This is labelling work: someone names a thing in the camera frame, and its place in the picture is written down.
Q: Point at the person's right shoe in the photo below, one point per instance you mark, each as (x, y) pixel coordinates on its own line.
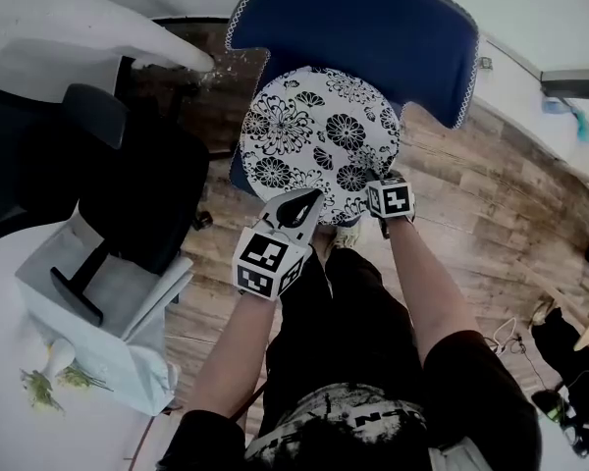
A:
(346, 237)

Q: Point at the blue chair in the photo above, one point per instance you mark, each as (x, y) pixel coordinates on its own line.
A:
(373, 32)

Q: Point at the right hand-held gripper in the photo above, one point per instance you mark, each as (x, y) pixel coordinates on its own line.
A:
(392, 196)

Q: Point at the person's right forearm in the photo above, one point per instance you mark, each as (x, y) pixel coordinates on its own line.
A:
(427, 292)

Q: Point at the black window frame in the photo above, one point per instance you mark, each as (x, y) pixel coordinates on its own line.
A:
(574, 88)

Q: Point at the white black floral cushion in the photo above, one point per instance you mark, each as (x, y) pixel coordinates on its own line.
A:
(314, 130)

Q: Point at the person's black trousers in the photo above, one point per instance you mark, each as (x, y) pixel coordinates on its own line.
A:
(343, 322)

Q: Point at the blue bottle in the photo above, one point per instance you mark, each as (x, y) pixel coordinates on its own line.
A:
(553, 107)

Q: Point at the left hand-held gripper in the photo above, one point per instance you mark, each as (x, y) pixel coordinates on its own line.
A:
(265, 263)

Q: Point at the white vertical pipes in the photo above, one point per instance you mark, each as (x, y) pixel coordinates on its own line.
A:
(127, 42)

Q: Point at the black office chair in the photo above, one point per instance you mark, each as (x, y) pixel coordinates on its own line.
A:
(142, 189)

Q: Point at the person's left forearm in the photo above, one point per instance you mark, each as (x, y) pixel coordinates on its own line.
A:
(230, 356)

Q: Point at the white vase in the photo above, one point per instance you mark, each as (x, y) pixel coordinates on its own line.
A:
(59, 356)

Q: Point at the side table with pale cloth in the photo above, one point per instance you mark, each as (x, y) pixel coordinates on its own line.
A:
(127, 292)

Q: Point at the bunch of white yellow flowers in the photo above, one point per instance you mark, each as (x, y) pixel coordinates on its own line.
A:
(41, 390)

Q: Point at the person's black printed t-shirt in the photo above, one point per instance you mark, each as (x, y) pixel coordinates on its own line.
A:
(481, 400)

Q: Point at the teal brush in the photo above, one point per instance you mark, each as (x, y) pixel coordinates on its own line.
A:
(581, 124)

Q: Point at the person's shoe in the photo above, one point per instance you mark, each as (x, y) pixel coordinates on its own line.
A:
(346, 237)
(542, 312)

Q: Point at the white wall socket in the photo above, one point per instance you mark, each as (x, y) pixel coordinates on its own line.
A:
(485, 63)

